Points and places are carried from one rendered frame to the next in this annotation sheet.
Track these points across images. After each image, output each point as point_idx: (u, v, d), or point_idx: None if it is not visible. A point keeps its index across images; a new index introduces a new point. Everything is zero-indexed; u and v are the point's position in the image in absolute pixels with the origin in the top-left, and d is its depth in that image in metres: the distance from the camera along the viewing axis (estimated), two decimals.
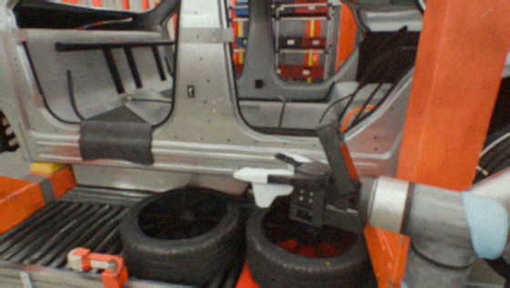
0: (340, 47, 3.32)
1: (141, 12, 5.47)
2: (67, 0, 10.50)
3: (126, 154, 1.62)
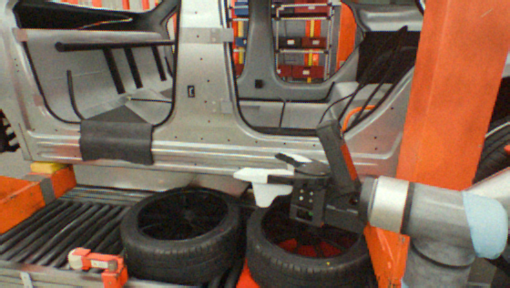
0: (340, 47, 3.32)
1: (141, 12, 5.48)
2: (67, 0, 10.50)
3: (126, 154, 1.62)
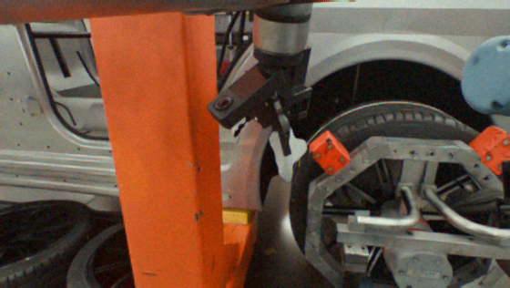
0: None
1: None
2: None
3: None
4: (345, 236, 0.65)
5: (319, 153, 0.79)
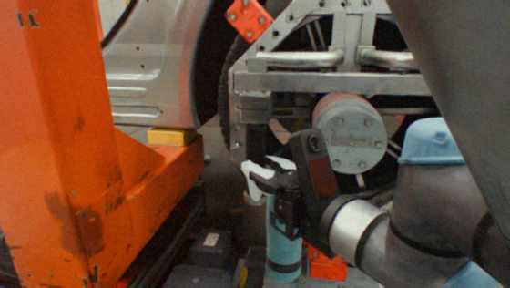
0: None
1: None
2: None
3: None
4: (244, 79, 0.50)
5: (234, 13, 0.65)
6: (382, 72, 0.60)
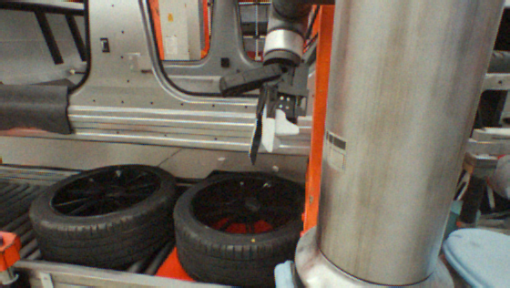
0: (313, 25, 3.12)
1: None
2: None
3: (40, 121, 1.43)
4: (474, 146, 0.74)
5: None
6: None
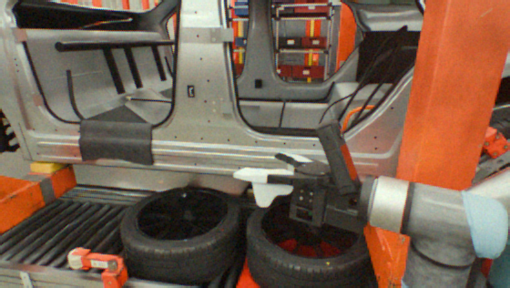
0: (340, 47, 3.32)
1: (141, 12, 5.47)
2: (67, 0, 10.50)
3: (126, 154, 1.62)
4: None
5: (488, 141, 1.08)
6: None
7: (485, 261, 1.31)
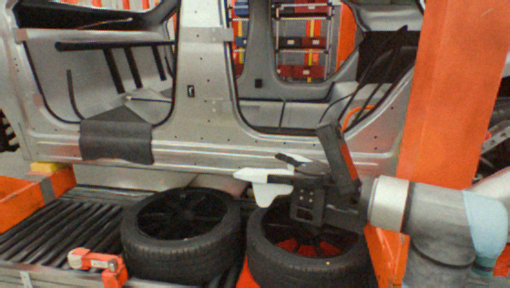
0: (340, 46, 3.31)
1: (141, 12, 5.47)
2: (67, 0, 10.50)
3: (126, 154, 1.62)
4: None
5: None
6: None
7: None
